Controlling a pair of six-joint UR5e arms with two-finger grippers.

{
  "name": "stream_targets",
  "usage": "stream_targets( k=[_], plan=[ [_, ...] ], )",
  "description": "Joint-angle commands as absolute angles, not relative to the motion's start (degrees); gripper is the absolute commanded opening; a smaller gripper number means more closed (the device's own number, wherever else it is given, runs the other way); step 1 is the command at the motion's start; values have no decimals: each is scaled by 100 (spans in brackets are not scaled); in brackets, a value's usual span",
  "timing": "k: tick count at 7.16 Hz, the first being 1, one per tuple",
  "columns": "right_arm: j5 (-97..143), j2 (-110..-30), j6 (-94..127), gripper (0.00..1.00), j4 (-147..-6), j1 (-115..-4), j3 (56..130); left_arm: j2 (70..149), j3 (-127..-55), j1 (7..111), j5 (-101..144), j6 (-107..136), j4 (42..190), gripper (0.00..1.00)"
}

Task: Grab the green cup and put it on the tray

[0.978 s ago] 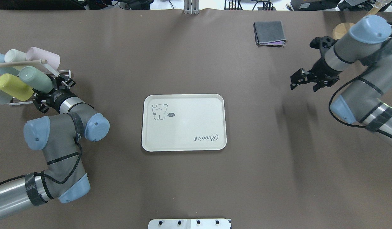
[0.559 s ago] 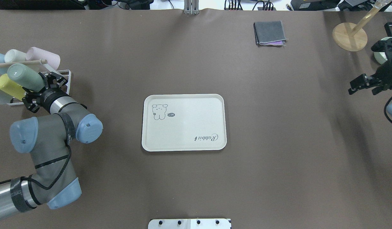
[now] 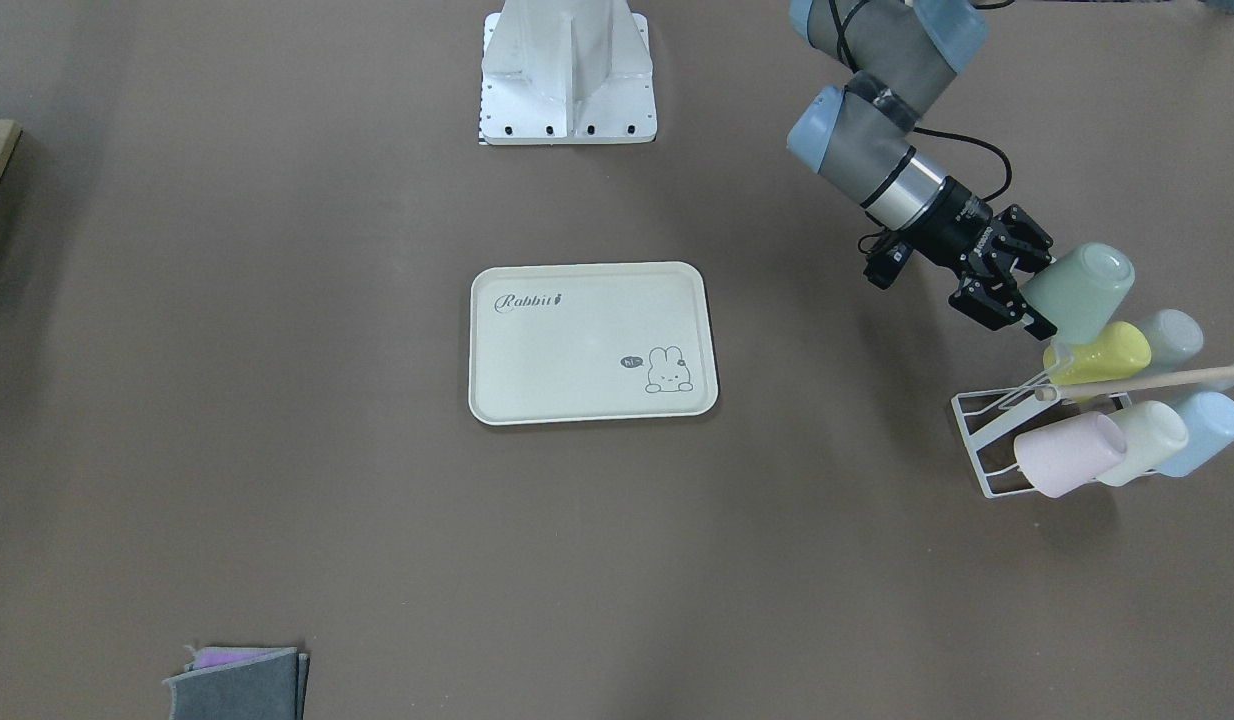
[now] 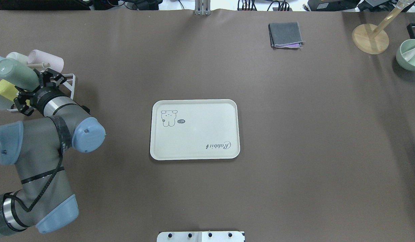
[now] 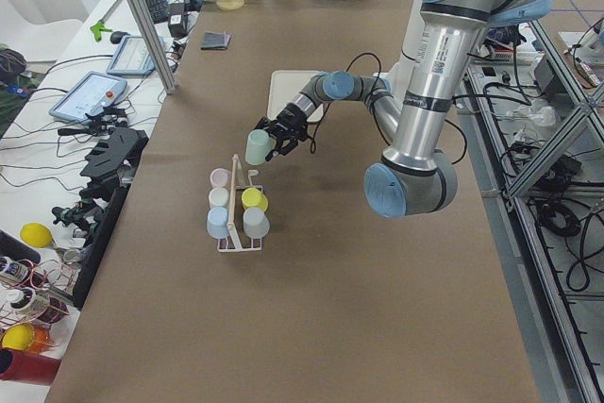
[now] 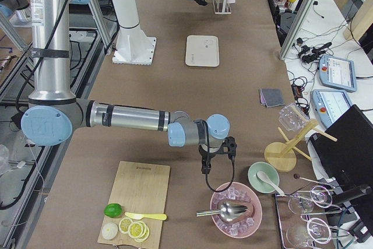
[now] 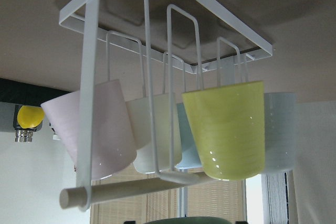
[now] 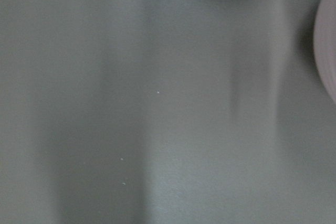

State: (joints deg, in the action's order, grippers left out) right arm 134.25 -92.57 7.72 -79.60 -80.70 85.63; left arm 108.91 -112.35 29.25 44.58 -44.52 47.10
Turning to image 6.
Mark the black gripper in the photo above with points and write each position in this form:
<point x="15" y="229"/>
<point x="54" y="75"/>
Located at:
<point x="206" y="155"/>

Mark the cream rabbit tray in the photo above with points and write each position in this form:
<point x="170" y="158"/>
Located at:
<point x="202" y="51"/>

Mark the wooden cup stand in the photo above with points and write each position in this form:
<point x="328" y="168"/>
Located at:
<point x="281" y="155"/>

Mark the metal scoop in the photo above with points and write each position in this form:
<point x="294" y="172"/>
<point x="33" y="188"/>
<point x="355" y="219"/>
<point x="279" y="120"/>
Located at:
<point x="228" y="210"/>

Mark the green bowl with spoon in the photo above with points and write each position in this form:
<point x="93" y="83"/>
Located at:
<point x="264" y="178"/>

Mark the wooden cutting board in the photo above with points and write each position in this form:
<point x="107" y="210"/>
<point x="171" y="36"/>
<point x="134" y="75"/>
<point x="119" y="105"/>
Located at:
<point x="140" y="188"/>

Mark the yellow plastic knife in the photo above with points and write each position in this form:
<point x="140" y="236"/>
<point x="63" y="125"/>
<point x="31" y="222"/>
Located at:
<point x="140" y="216"/>

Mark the pink bowl with ice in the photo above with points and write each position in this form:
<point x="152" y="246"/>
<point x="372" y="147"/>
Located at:
<point x="249" y="222"/>

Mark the folded grey cloth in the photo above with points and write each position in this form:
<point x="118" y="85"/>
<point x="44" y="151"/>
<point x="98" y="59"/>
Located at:
<point x="271" y="97"/>

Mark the lemon slices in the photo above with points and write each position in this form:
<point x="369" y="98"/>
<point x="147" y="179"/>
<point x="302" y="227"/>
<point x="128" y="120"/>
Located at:
<point x="135" y="229"/>

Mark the green lime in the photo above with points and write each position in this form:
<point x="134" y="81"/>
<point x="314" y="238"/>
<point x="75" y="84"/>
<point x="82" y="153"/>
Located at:
<point x="113" y="210"/>

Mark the teach pendant tablet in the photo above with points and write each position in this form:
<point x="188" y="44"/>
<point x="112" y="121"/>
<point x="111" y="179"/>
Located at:
<point x="330" y="105"/>
<point x="338" y="73"/>

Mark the white wire cup rack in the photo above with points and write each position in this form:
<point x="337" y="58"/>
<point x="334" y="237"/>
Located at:
<point x="221" y="7"/>

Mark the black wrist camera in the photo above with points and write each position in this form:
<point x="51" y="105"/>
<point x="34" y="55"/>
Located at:
<point x="202" y="5"/>
<point x="229" y="147"/>

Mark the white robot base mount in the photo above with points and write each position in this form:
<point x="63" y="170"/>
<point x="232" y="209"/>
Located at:
<point x="133" y="46"/>

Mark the aluminium frame post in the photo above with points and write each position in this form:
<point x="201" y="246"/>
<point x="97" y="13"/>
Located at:
<point x="295" y="28"/>

